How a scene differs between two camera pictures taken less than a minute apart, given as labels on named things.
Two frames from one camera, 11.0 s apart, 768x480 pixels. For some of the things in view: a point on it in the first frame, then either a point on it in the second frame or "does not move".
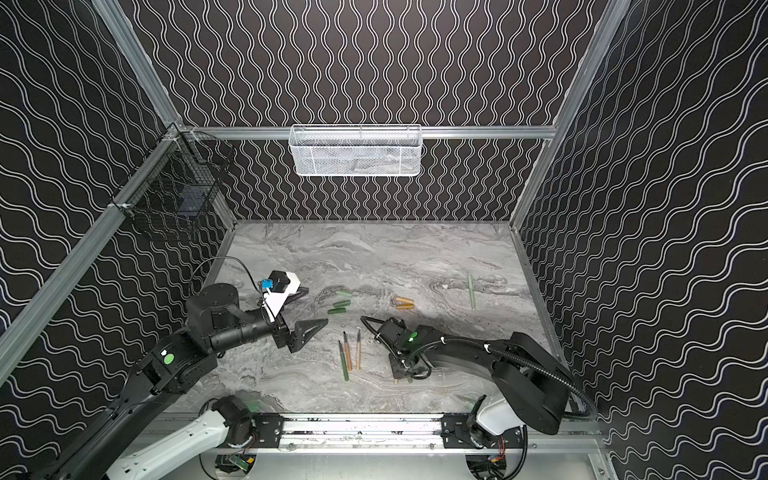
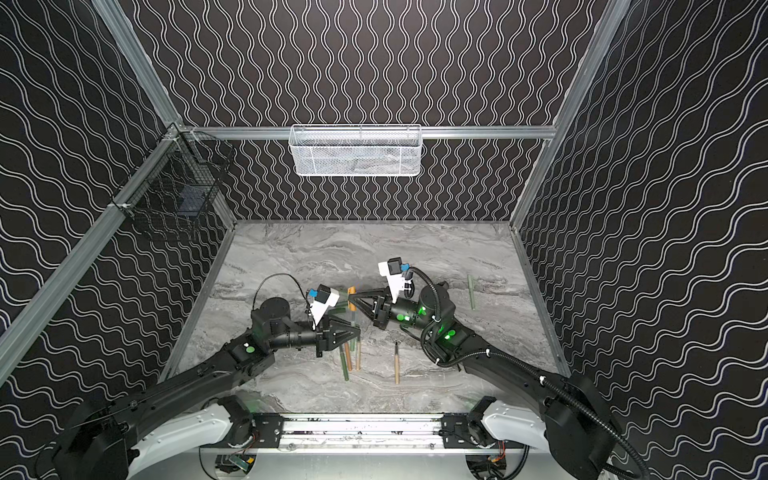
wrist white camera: (284, 285) -> (325, 297)
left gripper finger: (303, 333) -> (343, 336)
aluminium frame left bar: (30, 309) does not move
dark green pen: (346, 378) does not move
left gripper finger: (301, 291) -> (342, 319)
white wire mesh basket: (355, 150) does not move
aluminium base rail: (381, 433) does not move
